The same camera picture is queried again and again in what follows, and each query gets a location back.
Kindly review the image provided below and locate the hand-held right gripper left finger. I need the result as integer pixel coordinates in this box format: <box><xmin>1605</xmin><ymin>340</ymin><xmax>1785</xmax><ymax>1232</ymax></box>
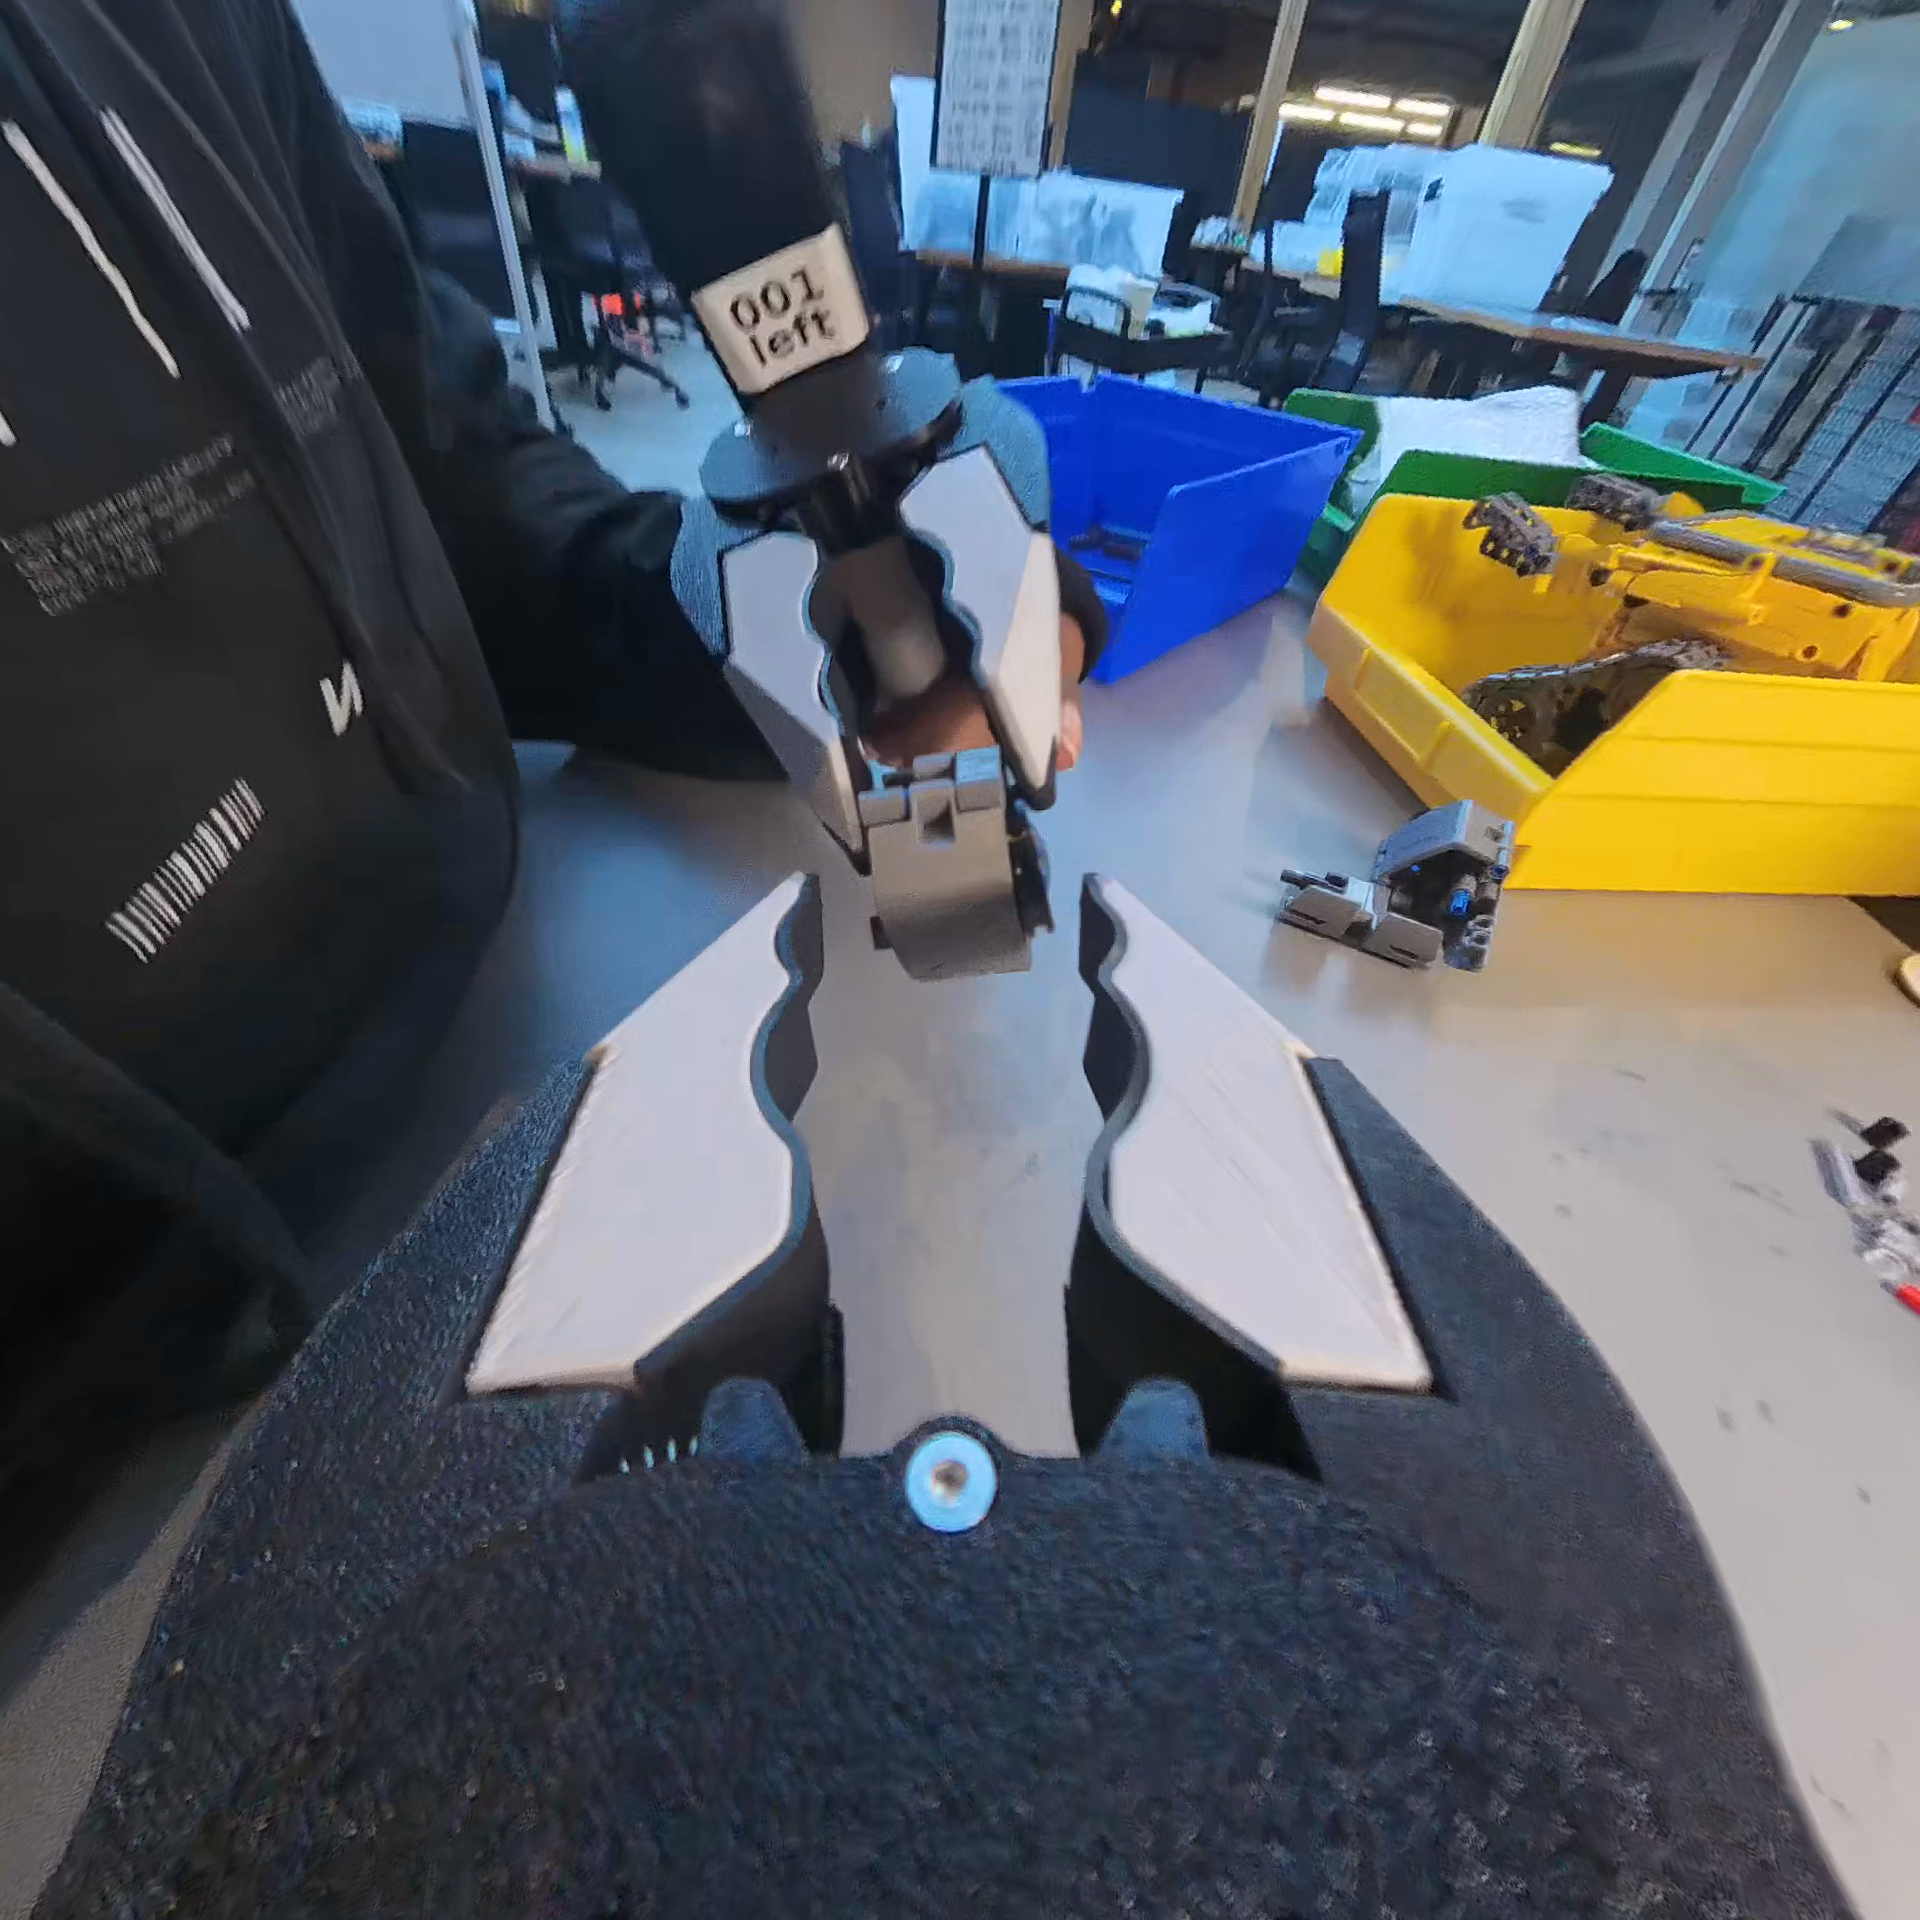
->
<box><xmin>465</xmin><ymin>873</ymin><xmax>829</xmax><ymax>1430</ymax></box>

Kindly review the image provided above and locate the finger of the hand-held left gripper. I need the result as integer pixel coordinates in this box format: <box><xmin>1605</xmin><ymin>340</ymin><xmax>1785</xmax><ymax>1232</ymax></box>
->
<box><xmin>717</xmin><ymin>527</ymin><xmax>875</xmax><ymax>875</ymax></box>
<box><xmin>896</xmin><ymin>440</ymin><xmax>1070</xmax><ymax>816</ymax></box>

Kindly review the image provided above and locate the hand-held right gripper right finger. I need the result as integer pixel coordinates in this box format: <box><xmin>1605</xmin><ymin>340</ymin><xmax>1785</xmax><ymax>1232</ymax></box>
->
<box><xmin>1068</xmin><ymin>873</ymin><xmax>1438</xmax><ymax>1444</ymax></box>

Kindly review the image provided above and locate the grey brick wheel assembly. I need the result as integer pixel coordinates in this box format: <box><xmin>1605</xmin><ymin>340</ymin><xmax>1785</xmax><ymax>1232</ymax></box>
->
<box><xmin>856</xmin><ymin>748</ymin><xmax>1051</xmax><ymax>985</ymax></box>

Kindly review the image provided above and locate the grey desk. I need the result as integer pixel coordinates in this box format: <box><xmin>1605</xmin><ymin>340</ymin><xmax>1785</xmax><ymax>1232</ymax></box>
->
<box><xmin>0</xmin><ymin>585</ymin><xmax>1920</xmax><ymax>1920</ymax></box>

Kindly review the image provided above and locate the person's left hand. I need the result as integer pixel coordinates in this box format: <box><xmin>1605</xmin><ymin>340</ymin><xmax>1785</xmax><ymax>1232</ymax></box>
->
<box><xmin>858</xmin><ymin>613</ymin><xmax>1091</xmax><ymax>776</ymax></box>

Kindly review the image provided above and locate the black office chair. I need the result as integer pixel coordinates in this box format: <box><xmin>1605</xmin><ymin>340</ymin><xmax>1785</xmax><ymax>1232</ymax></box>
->
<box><xmin>526</xmin><ymin>164</ymin><xmax>696</xmax><ymax>414</ymax></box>

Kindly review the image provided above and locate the blue plastic bin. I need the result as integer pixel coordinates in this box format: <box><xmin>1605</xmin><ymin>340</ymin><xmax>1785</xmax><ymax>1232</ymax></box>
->
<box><xmin>997</xmin><ymin>372</ymin><xmax>1364</xmax><ymax>687</ymax></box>

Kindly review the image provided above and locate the black utility cart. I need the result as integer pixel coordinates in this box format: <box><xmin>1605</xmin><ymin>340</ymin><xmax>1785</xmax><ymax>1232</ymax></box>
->
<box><xmin>1050</xmin><ymin>269</ymin><xmax>1238</xmax><ymax>384</ymax></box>

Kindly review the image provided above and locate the handwritten whiteboard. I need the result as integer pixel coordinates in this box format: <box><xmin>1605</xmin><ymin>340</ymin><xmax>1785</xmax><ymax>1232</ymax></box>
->
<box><xmin>933</xmin><ymin>0</ymin><xmax>1065</xmax><ymax>177</ymax></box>

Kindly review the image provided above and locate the white easel board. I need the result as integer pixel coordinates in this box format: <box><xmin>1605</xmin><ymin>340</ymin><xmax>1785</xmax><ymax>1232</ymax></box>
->
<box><xmin>292</xmin><ymin>0</ymin><xmax>554</xmax><ymax>430</ymax></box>

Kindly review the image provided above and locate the white packing sheet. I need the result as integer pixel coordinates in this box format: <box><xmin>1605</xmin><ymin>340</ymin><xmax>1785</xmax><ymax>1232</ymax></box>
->
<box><xmin>1368</xmin><ymin>385</ymin><xmax>1595</xmax><ymax>470</ymax></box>

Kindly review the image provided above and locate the person's black hoodie torso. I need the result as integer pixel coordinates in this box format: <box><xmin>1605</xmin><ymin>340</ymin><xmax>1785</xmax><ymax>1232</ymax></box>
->
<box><xmin>0</xmin><ymin>0</ymin><xmax>528</xmax><ymax>1622</ymax></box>

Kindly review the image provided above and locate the clear storage box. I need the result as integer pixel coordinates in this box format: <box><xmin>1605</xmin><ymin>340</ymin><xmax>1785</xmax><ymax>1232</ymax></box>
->
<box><xmin>1305</xmin><ymin>141</ymin><xmax>1614</xmax><ymax>318</ymax></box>

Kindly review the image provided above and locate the pile of small brick parts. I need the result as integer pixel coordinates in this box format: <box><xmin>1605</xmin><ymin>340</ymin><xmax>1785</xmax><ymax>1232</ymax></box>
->
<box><xmin>1812</xmin><ymin>1111</ymin><xmax>1920</xmax><ymax>1319</ymax></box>

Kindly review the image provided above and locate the yellow plastic bin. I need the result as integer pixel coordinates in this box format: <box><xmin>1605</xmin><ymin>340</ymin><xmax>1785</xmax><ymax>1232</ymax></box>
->
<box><xmin>1308</xmin><ymin>492</ymin><xmax>1920</xmax><ymax>895</ymax></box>

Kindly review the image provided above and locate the wooden background table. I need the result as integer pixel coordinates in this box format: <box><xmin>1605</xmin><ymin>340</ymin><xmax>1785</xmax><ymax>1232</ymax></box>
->
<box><xmin>914</xmin><ymin>247</ymin><xmax>1769</xmax><ymax>430</ymax></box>

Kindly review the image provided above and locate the green plastic bin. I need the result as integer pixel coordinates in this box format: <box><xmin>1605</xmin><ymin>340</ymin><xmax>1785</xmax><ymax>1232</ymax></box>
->
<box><xmin>1286</xmin><ymin>385</ymin><xmax>1788</xmax><ymax>590</ymax></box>

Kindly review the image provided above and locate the yellow brick robot model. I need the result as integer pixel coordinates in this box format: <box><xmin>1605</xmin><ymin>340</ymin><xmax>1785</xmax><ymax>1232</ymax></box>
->
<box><xmin>1462</xmin><ymin>470</ymin><xmax>1920</xmax><ymax>774</ymax></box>

